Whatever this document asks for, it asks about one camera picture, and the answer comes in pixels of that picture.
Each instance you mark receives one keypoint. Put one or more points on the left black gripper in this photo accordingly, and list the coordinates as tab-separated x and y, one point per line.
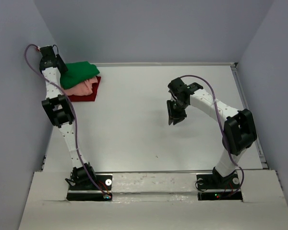
63	68

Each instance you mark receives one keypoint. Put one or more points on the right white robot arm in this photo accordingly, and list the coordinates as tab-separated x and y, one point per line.
237	126

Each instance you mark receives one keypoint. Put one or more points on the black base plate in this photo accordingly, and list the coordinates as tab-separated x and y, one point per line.
209	190
89	192

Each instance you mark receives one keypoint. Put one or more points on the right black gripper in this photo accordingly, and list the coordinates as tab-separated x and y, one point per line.
172	115

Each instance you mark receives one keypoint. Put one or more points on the green t-shirt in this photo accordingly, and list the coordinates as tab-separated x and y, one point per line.
77	72

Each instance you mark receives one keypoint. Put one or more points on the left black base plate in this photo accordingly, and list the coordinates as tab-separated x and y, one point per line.
89	192

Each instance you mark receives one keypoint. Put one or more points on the dark red folded t-shirt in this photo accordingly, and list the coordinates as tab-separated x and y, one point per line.
88	98

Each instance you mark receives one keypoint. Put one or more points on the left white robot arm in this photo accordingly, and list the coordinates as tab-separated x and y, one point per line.
60	112

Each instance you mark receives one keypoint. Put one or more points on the pink folded t-shirt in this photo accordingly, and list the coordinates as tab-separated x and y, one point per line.
83	88

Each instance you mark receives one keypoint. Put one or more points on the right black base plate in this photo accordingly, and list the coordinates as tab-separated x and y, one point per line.
209	190

